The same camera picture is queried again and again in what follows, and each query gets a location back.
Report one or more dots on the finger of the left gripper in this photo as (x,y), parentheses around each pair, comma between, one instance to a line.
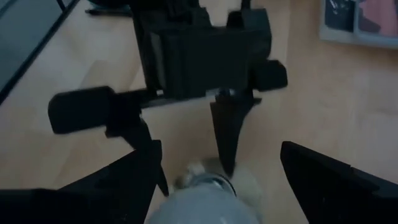
(228,130)
(81,109)

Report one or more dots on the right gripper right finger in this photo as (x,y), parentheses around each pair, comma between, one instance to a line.
(342,196)

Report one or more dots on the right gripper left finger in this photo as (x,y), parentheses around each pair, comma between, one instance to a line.
(93,199)

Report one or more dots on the white lightbulb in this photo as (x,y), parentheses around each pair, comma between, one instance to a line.
(205,205)

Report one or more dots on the book with landscape cover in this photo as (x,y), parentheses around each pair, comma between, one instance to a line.
(357,18)

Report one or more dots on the black aluminium table frame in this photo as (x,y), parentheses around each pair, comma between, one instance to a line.
(34,52)

